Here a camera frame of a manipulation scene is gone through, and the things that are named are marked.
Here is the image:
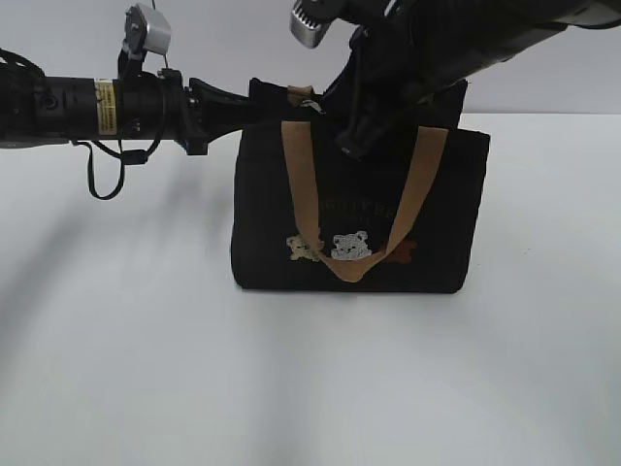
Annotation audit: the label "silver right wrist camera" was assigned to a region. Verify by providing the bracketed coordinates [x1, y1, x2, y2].
[290, 0, 343, 49]

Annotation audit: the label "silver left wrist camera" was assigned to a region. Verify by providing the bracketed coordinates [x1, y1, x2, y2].
[124, 3, 172, 55]

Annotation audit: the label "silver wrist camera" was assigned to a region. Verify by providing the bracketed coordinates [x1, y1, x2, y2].
[290, 0, 343, 49]
[124, 3, 172, 55]

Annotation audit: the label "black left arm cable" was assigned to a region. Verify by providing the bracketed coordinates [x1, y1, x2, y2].
[72, 138, 161, 199]

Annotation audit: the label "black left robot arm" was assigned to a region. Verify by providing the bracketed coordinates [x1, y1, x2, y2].
[1, 50, 304, 155]

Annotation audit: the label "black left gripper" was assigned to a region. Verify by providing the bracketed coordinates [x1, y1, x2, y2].
[181, 78, 311, 155]

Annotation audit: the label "silver zipper pull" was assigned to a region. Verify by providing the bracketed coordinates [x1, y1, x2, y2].
[300, 99, 325, 115]

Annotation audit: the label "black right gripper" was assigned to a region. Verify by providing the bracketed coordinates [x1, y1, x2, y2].
[321, 18, 437, 159]

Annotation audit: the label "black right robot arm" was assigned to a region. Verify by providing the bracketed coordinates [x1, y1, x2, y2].
[304, 1, 620, 159]

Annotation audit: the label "black tote bag tan handles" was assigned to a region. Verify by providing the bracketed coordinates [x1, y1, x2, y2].
[230, 83, 490, 294]

